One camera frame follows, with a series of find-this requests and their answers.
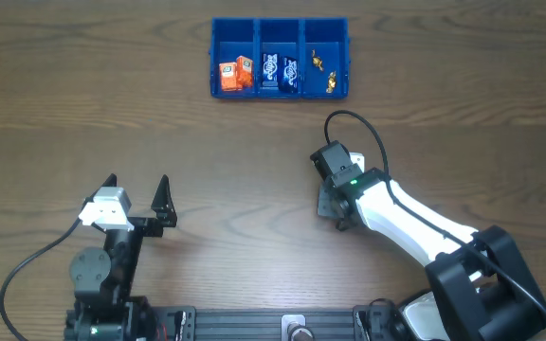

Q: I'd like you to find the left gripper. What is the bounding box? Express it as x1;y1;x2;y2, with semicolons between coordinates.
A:
100;173;178;238

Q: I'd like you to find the orange candy box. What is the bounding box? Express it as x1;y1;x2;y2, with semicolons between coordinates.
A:
235;55;255;89
219;62;245;92

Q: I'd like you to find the blue candy pack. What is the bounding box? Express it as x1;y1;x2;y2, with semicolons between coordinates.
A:
261;52;280;89
279;56;300;94

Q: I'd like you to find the blue tray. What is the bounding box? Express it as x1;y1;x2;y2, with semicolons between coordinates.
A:
209;17;350;100

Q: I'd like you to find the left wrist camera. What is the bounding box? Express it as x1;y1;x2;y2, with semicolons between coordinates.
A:
78;186;136;233

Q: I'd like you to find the mounting rail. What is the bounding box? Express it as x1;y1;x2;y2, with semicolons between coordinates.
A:
152;305;400;341

